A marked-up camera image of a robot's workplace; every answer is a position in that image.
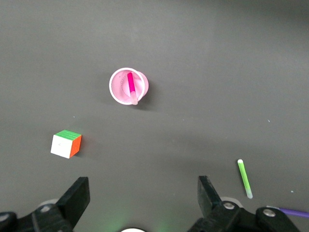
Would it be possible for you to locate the multicolour puzzle cube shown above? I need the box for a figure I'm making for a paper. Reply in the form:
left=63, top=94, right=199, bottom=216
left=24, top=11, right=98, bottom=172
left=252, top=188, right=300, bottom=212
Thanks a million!
left=50, top=129, right=83, bottom=160

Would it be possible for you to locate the pink marker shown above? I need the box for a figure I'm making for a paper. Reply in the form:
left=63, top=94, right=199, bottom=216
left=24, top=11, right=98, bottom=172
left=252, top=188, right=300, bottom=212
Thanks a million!
left=126, top=72, right=139, bottom=106

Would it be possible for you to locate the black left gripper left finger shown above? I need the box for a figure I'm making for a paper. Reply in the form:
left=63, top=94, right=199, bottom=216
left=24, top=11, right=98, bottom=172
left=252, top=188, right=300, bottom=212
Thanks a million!
left=31, top=176, right=91, bottom=232

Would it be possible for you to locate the purple marker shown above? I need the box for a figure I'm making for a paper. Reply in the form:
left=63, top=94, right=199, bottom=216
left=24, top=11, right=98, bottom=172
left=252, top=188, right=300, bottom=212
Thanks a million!
left=266, top=205, right=309, bottom=219

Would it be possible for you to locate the green marker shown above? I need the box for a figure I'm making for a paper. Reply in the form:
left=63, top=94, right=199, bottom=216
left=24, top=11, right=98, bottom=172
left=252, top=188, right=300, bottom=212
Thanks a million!
left=237, top=159, right=253, bottom=200

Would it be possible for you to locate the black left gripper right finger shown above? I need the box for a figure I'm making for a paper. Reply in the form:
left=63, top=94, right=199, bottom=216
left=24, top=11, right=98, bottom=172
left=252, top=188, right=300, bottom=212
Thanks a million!
left=187, top=175, right=243, bottom=232

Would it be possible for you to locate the pink plastic cup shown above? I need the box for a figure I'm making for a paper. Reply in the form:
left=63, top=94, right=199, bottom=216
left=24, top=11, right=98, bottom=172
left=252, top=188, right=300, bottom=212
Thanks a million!
left=109, top=67, right=149, bottom=106

